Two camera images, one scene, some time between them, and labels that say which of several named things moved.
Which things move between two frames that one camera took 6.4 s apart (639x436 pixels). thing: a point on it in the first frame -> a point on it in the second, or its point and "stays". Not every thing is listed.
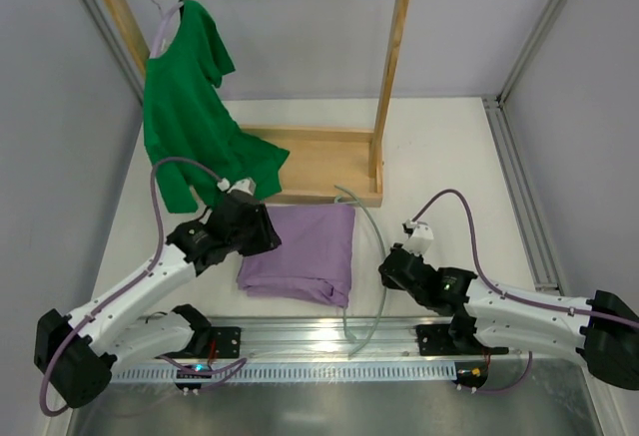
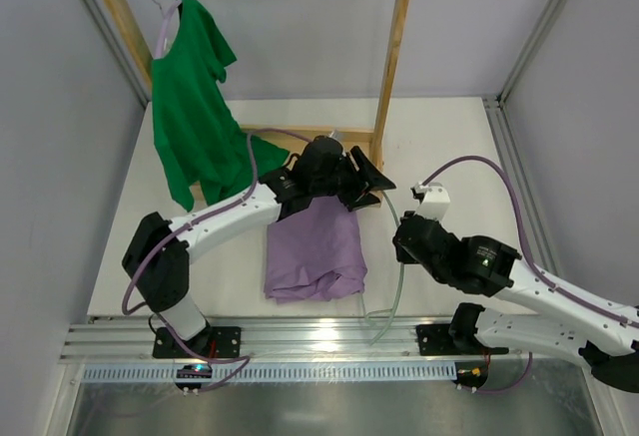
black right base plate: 435,340 stays
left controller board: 193,371 stays
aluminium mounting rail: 345,339 stays
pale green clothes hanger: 356,200 -> 395,308
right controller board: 471,374 stays
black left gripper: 261,229 -> 352,183
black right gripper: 395,267 -> 411,238
